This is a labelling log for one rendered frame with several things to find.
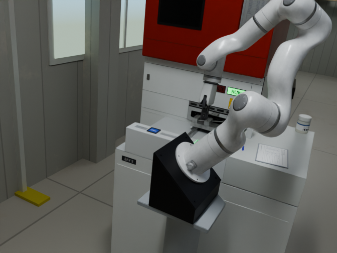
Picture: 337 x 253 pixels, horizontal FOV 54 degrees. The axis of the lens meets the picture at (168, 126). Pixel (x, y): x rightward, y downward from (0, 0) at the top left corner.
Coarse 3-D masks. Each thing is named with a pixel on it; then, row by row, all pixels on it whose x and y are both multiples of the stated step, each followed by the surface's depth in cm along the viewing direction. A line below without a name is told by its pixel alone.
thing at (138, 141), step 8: (128, 128) 174; (136, 128) 174; (144, 128) 176; (128, 136) 175; (136, 136) 173; (144, 136) 171; (152, 136) 169; (160, 136) 168; (168, 136) 170; (176, 136) 170; (128, 144) 177; (136, 144) 175; (144, 144) 172; (152, 144) 170; (160, 144) 168; (136, 152) 176; (144, 152) 174; (152, 152) 172; (224, 160) 155; (216, 168) 158; (224, 168) 157
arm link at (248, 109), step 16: (240, 96) 113; (256, 96) 111; (240, 112) 111; (256, 112) 110; (272, 112) 114; (224, 128) 123; (240, 128) 115; (256, 128) 116; (224, 144) 123; (240, 144) 122
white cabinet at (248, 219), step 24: (120, 168) 184; (144, 168) 177; (120, 192) 190; (144, 192) 182; (240, 192) 157; (120, 216) 195; (144, 216) 187; (240, 216) 160; (264, 216) 155; (288, 216) 150; (120, 240) 202; (144, 240) 193; (216, 240) 171; (240, 240) 164; (264, 240) 159
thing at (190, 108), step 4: (188, 108) 224; (192, 108) 223; (196, 108) 221; (200, 108) 220; (188, 112) 225; (212, 112) 217; (216, 112) 216; (188, 116) 226; (192, 116) 225; (220, 116) 216; (224, 116) 214
